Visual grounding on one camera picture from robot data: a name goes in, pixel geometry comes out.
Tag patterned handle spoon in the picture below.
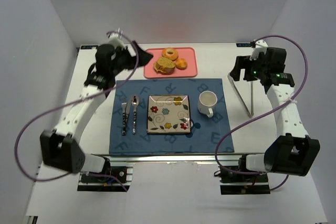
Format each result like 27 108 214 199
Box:
132 94 139 134

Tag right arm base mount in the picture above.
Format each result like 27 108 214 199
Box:
214 154 270 195

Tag blue letter placemat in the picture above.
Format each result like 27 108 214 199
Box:
109 78 230 156

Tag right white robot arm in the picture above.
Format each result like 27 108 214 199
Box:
229 47 320 176

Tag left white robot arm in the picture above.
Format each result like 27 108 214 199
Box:
40 41 153 174

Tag ring bagel bread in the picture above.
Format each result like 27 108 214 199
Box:
162 47 179 61

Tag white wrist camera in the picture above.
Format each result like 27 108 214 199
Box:
250 39 268 61
107 28 125 48

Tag white ceramic mug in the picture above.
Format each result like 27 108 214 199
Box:
197 91 217 118

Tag patterned handle fork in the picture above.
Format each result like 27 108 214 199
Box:
121 98 127 135

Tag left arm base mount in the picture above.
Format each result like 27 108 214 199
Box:
77 158 133 193

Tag sandwich bread loaf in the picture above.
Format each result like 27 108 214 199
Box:
153 57 176 74

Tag small round bread roll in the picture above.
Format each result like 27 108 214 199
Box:
175 58 188 70

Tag metal serving tongs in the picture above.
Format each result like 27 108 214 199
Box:
227 73 255 119

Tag floral square plate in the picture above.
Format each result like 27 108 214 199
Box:
146 94 191 134

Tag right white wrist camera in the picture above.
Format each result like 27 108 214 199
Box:
250 39 268 61

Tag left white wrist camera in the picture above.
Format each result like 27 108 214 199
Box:
107 28 125 48

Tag pink serving tray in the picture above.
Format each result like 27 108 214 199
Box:
143 47 198 79

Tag aluminium frame rail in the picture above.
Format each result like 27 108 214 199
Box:
107 153 242 163

